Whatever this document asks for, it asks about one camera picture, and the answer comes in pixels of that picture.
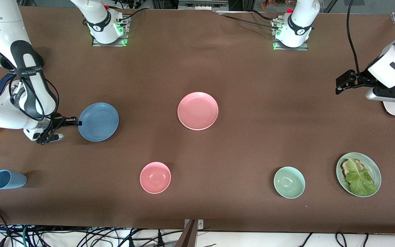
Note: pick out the toasted bread slice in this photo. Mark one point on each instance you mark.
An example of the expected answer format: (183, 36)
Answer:
(345, 167)

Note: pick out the light green bowl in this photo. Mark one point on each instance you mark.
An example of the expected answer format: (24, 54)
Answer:
(289, 182)

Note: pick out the light green plate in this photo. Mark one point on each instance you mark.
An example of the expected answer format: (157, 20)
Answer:
(375, 171)

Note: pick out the blue plastic cup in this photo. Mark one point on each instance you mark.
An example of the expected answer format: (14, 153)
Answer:
(9, 179)

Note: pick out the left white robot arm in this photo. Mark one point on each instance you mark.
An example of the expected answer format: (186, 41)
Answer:
(300, 20)

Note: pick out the pink bowl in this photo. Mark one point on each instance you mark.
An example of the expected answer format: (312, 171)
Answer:
(155, 177)

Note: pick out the small metal clamp bracket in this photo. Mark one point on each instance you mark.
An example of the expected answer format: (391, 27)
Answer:
(200, 224)

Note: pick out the brown table cloth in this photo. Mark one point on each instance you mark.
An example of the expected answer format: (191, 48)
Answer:
(218, 61)

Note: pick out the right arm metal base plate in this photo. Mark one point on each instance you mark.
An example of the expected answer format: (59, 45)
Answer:
(98, 44)

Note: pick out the blue plate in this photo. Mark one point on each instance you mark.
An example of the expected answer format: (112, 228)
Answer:
(99, 121)

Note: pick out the dark camera pole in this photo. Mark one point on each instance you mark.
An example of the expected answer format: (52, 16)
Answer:
(186, 238)

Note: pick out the pink plate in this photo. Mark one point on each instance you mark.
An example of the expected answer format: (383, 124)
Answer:
(197, 109)

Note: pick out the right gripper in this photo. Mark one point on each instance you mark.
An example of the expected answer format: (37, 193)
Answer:
(57, 121)

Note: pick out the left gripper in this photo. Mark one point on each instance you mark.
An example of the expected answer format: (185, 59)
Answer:
(359, 80)

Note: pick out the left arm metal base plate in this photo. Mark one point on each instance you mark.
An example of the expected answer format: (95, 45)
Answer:
(295, 48)

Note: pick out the green lettuce leaf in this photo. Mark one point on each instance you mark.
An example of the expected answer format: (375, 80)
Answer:
(360, 178)

